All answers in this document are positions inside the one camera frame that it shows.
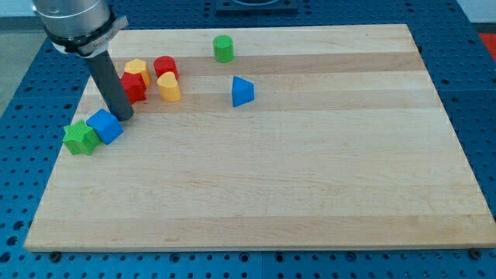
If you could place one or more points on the red cylinder block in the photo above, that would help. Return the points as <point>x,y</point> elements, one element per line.
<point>165,64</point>

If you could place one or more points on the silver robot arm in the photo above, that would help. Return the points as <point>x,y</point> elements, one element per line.
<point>82,27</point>

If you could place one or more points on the yellow hexagon block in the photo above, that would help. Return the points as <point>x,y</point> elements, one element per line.
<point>138,66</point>

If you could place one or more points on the blue triangle block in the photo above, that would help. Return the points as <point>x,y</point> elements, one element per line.
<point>242,91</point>

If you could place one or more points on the green star block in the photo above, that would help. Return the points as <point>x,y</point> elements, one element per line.
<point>80,138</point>

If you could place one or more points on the red star block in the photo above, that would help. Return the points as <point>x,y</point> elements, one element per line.
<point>134,86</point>

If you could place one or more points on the yellow heart block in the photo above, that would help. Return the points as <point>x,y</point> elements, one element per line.
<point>169,87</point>

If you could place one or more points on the wooden board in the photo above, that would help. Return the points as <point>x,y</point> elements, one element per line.
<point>346,146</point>

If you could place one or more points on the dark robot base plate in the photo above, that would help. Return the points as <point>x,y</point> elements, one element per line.
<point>229,7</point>

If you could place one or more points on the green cylinder block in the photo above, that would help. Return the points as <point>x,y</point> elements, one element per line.
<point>223,48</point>

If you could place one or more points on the blue cube block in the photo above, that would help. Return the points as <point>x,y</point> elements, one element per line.
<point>106,125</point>

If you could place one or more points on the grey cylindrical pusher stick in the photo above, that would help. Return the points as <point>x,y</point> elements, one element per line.
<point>108,83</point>

